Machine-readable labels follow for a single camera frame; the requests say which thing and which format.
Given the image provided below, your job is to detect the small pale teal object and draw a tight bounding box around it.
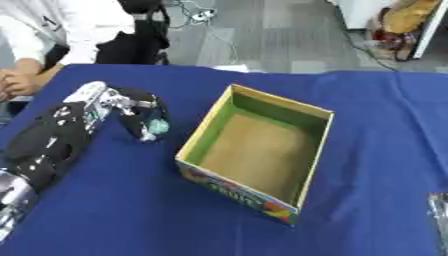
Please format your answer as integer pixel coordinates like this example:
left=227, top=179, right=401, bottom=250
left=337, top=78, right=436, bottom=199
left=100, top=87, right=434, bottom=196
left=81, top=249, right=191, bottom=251
left=145, top=119, right=172, bottom=136

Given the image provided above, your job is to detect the white power strip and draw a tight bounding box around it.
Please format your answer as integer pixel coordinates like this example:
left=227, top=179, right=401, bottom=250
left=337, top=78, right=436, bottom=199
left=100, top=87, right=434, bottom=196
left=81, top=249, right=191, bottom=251
left=190, top=8, right=219, bottom=23

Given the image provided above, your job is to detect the black bag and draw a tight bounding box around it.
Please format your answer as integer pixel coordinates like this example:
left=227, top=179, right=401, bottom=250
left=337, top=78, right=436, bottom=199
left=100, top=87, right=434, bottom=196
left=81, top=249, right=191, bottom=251
left=94, top=0, right=172, bottom=66

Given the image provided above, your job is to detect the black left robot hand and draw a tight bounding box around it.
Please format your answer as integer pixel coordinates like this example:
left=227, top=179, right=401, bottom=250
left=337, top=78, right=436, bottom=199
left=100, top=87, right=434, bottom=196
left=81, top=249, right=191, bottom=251
left=106, top=86, right=174, bottom=144

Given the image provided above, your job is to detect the person's hand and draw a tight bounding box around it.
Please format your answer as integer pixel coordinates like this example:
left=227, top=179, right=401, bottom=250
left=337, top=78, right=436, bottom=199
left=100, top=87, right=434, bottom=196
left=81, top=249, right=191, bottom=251
left=0, top=67, right=44, bottom=102

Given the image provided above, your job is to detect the white cabinet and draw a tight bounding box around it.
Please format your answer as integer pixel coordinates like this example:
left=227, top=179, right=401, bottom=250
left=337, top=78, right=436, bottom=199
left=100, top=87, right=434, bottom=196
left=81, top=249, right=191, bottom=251
left=325, top=0, right=403, bottom=31

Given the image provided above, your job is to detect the white paper sheet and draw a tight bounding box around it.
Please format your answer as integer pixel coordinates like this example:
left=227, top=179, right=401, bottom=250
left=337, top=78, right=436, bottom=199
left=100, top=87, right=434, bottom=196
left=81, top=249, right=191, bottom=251
left=211, top=64, right=252, bottom=73

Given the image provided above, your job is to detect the white board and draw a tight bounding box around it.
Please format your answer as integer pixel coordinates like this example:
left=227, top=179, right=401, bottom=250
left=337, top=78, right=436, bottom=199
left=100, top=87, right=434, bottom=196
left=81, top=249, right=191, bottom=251
left=411, top=0, right=448, bottom=60

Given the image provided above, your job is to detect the yellow and red bag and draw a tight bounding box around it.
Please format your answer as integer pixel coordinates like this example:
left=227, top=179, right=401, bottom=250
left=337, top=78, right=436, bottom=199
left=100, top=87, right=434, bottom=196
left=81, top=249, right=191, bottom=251
left=365, top=0, right=443, bottom=62

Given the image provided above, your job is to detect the white cable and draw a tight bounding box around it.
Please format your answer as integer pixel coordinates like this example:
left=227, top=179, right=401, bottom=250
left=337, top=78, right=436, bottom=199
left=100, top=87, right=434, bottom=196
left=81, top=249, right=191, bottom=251
left=164, top=0, right=242, bottom=65

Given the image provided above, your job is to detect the person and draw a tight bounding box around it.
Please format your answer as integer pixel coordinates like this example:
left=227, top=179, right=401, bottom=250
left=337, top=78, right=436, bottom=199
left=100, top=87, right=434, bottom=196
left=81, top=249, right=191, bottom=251
left=0, top=0, right=137, bottom=102

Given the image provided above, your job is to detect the cardboard box with green inside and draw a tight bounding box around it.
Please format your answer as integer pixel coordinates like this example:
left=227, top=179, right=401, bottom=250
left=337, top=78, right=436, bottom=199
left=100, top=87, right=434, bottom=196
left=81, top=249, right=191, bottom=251
left=173, top=83, right=336, bottom=226

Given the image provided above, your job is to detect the black cable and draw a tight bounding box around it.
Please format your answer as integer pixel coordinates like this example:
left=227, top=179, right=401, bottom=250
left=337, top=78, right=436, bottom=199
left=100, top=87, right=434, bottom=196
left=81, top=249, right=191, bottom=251
left=323, top=0, right=401, bottom=72

